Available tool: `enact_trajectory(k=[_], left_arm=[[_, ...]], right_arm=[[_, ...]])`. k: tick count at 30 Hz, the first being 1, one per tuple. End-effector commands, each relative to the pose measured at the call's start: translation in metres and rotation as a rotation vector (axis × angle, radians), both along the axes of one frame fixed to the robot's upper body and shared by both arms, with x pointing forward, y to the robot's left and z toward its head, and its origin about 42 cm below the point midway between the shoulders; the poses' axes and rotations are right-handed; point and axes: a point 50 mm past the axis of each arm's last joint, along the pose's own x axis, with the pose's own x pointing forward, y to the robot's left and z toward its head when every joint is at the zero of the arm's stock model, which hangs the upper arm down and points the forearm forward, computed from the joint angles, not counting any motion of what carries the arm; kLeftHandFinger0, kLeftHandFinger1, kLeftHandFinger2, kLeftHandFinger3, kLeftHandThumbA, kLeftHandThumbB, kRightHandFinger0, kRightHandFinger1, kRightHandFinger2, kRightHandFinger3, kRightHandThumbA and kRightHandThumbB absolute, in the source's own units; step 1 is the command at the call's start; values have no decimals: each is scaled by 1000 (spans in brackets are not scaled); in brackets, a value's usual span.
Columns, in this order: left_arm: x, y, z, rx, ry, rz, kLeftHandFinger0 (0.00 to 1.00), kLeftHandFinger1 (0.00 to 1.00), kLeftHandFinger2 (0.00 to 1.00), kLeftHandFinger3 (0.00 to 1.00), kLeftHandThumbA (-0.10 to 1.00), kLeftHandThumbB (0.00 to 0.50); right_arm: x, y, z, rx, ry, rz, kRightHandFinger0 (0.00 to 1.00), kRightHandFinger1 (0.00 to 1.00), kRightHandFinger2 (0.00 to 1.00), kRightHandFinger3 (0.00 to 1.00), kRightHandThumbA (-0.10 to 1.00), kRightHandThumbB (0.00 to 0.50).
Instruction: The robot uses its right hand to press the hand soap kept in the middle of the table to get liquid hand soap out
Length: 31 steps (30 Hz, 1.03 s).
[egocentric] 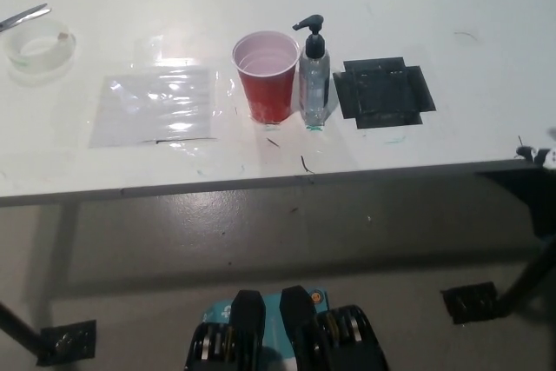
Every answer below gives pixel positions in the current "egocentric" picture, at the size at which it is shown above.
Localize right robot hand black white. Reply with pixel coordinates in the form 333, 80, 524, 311
514, 127, 556, 171

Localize clear pump soap bottle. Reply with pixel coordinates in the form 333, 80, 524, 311
291, 14, 332, 129

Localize robot body black teal blocks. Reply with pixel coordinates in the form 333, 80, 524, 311
185, 286, 390, 371

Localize black tape patch on table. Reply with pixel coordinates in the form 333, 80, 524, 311
332, 56, 437, 130

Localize red plastic cup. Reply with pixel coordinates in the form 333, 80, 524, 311
230, 30, 301, 125

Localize clear plastic sheet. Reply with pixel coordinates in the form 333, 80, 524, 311
88, 67, 219, 149

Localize clear tape roll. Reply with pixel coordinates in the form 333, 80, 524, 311
3, 18, 78, 74

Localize silver scissors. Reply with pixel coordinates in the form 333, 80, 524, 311
0, 3, 51, 34

